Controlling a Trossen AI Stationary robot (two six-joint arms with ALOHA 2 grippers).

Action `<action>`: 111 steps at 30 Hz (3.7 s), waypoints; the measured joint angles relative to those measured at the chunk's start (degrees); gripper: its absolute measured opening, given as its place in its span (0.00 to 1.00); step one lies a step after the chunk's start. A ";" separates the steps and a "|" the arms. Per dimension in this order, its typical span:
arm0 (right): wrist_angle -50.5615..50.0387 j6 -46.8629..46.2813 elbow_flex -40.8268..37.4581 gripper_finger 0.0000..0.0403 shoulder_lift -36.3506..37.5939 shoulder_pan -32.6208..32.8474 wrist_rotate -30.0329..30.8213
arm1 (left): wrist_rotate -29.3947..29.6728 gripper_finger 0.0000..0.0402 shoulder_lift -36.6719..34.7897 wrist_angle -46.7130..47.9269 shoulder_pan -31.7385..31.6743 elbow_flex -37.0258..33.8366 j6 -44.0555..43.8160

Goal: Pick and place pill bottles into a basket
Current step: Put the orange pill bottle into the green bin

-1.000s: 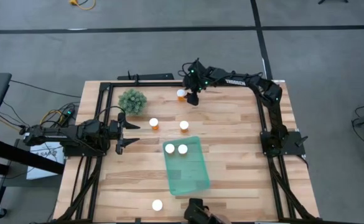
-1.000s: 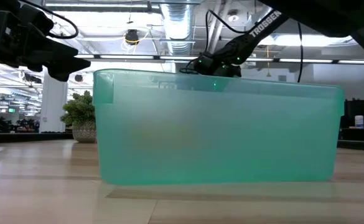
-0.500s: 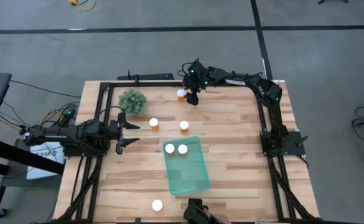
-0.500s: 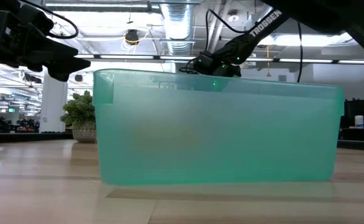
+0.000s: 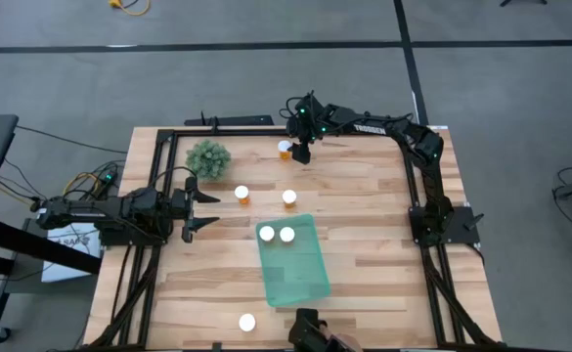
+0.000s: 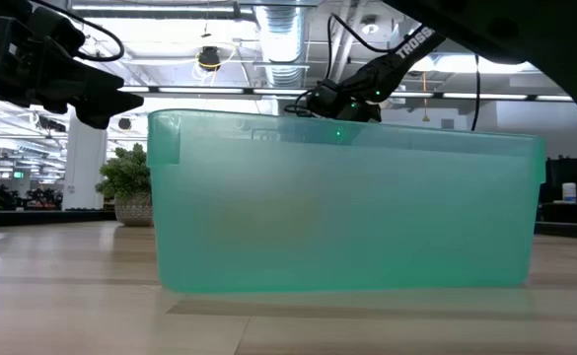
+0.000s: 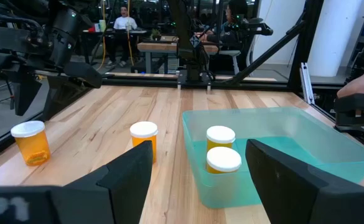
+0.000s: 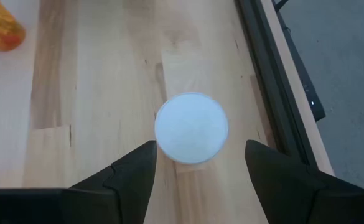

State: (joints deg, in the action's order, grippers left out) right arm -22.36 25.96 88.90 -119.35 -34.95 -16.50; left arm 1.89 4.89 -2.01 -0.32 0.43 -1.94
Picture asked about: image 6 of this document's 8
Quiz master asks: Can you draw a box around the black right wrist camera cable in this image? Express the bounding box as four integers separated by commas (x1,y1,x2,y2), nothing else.
283,13,400,118

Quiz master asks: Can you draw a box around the black aluminium table frame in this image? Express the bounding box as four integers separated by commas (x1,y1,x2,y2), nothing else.
0,206,577,242

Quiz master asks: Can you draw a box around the potted green plant patterned pot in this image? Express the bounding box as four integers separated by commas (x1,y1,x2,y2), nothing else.
95,142,154,228

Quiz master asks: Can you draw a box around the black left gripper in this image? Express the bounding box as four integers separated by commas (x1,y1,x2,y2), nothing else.
0,5,145,130

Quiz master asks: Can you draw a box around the long ceiling light strip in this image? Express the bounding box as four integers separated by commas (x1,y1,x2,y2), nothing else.
118,85,576,103

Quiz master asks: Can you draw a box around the black ceiling cable reel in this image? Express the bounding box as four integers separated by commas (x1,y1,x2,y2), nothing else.
197,44,223,72

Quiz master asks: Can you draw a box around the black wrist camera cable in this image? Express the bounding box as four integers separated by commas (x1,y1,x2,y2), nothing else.
30,0,126,63
283,13,400,118

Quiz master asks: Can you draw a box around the white building column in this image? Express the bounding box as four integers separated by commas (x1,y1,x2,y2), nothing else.
61,106,108,212

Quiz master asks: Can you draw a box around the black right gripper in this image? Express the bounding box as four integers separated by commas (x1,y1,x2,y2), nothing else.
309,81,383,123

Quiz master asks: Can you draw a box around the black ceiling-mounted device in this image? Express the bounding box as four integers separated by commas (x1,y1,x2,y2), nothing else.
35,114,68,134

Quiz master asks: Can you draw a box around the ribbed silver ceiling duct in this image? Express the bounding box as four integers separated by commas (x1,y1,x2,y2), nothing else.
254,4,310,89

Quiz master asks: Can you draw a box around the yellow hanging pendant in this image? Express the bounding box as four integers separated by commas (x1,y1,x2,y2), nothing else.
420,71,432,123

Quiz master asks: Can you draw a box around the translucent teal plastic bin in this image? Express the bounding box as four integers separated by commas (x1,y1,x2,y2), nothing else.
146,108,547,296

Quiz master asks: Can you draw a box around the black left wrist camera cable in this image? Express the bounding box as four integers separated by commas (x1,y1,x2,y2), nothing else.
30,0,126,63

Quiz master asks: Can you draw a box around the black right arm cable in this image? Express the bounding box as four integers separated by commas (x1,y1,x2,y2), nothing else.
470,52,482,132

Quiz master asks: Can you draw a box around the rectangular ceiling light panel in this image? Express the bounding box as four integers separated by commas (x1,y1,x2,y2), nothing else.
405,51,541,76

